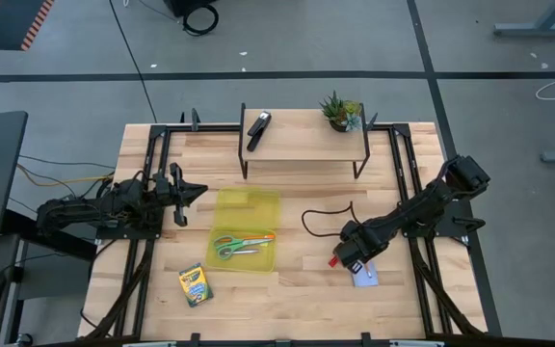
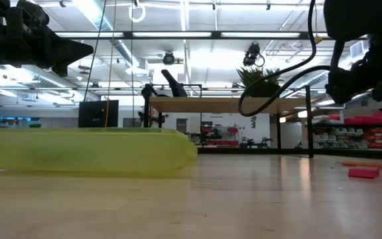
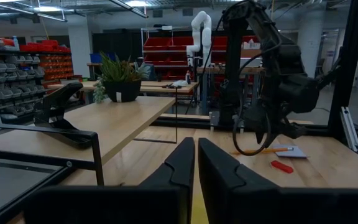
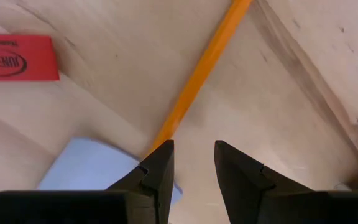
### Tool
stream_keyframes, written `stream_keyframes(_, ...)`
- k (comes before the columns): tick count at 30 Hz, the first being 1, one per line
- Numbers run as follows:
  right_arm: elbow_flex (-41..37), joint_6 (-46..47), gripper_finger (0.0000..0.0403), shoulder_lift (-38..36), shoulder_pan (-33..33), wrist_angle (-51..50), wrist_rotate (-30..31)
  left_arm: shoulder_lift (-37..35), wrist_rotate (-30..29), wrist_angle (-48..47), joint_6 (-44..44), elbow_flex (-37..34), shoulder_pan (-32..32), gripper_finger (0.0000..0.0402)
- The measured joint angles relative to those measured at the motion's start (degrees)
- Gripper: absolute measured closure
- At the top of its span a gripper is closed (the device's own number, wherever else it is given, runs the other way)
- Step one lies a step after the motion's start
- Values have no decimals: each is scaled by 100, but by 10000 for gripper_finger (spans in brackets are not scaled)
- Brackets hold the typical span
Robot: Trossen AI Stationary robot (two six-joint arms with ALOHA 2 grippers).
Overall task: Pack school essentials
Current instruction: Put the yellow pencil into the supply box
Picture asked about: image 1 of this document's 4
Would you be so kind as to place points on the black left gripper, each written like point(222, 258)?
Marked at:
point(177, 193)

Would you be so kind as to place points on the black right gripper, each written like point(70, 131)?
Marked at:
point(359, 241)

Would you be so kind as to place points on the yellow transparent pencil case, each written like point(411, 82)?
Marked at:
point(248, 207)

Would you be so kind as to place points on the orange pencil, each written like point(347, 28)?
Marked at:
point(260, 237)

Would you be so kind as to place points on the yellow crayon box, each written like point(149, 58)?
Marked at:
point(195, 284)

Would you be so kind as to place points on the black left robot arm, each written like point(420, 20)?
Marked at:
point(85, 209)

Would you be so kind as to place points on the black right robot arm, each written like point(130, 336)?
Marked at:
point(422, 207)

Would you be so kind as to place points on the black stapler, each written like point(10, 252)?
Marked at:
point(258, 127)

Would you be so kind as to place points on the wooden riser shelf black legs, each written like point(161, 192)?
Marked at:
point(306, 140)

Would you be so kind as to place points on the potted succulent plant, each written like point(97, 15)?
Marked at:
point(342, 115)

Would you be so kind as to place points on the grey table base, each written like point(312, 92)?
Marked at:
point(537, 30)

